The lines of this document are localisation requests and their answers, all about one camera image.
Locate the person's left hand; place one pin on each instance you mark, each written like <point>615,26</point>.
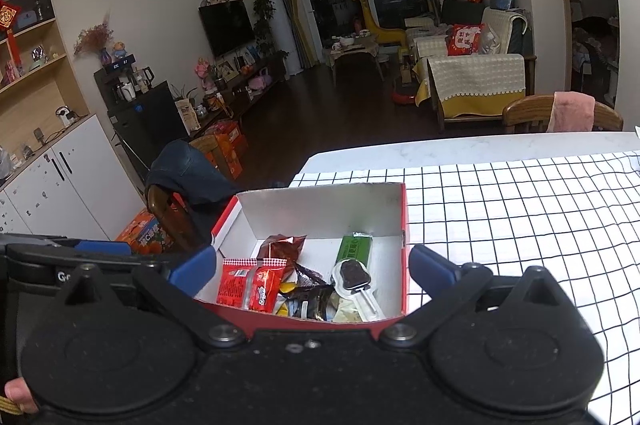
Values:
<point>20,395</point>

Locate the orange cardboard boxes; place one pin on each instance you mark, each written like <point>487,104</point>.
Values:
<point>227,145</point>

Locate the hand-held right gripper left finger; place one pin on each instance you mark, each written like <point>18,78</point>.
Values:
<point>192,271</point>

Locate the red printed cushion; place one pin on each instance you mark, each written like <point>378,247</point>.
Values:
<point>465,39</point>

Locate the white printed paper bag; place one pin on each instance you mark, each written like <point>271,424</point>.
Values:
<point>187,115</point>

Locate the black cabinet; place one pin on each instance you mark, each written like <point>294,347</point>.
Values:
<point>150,115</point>

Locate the green snack packet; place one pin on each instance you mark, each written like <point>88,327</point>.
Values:
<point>356,247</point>

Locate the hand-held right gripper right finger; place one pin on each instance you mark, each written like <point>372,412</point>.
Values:
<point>432,271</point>

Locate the dark brown snack packet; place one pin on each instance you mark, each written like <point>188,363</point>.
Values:
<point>312,300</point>

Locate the white tower air conditioner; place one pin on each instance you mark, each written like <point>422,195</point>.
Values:
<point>277,25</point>

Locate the dried flower vase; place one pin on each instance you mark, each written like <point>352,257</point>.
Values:
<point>95,37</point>

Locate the dark television stand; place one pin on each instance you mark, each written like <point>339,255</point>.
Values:
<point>245,90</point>

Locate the coffee table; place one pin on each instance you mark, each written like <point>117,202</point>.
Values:
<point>352,52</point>

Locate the clear chocolate lollipop packet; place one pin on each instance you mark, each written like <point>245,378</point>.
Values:
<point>355,277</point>

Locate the sofa with cream cover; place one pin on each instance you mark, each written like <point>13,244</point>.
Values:
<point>475,77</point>

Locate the yellow snack packet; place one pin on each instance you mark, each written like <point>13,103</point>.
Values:
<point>286,288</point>

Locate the yellow giraffe toy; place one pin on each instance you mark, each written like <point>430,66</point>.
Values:
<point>375,27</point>

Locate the red snack packet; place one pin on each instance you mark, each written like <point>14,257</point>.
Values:
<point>247,285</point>

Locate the cream snack packet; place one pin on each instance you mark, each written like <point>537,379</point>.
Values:
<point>346,312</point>

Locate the brown cookie packet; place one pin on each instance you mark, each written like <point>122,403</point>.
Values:
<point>280,250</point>

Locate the black television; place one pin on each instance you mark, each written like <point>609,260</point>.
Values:
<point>227,27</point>

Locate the red knot ornament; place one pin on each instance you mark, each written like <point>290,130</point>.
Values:
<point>7,17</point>

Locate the orange printed carton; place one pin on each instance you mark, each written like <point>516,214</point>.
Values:
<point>145,232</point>

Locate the pink cloth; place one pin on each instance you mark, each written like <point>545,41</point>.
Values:
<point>570,111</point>

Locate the red floor toy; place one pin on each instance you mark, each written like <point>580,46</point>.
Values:
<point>404,96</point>

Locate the white cabinet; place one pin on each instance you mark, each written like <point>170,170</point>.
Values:
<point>75,185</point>

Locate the green potted plant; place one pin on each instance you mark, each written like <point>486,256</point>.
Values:
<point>264,17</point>

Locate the wooden wall shelf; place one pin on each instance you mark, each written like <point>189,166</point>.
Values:
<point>45,90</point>

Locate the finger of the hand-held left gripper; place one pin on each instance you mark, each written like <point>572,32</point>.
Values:
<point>125,264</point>
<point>102,248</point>

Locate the red cardboard box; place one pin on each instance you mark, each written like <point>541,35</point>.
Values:
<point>320,210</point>

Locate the wooden dining chair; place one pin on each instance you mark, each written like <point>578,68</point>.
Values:
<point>522,112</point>
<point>167,220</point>

